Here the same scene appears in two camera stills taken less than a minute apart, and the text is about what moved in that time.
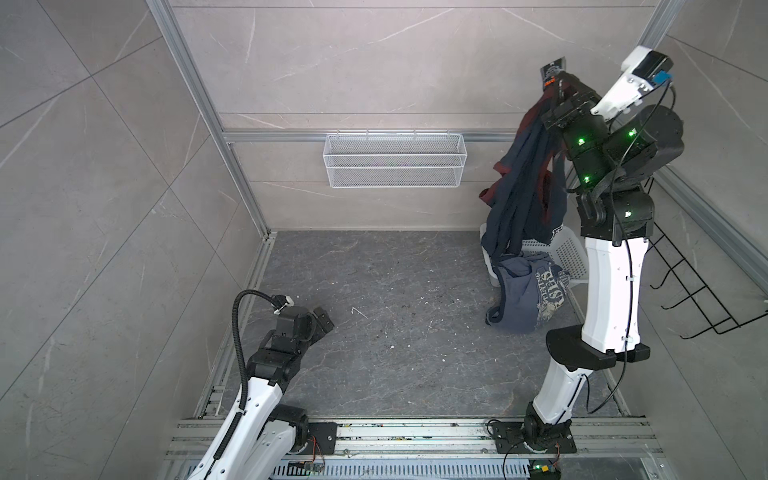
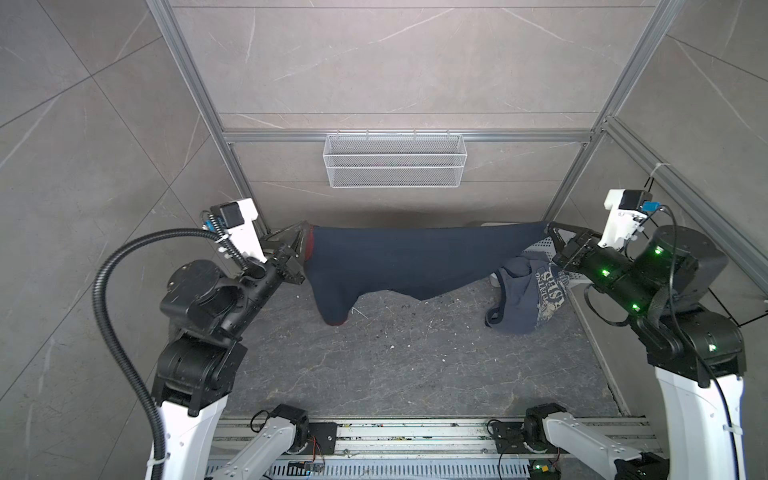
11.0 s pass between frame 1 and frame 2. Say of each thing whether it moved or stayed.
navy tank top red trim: moved
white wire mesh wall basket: stayed
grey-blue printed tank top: stayed
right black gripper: moved
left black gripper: moved
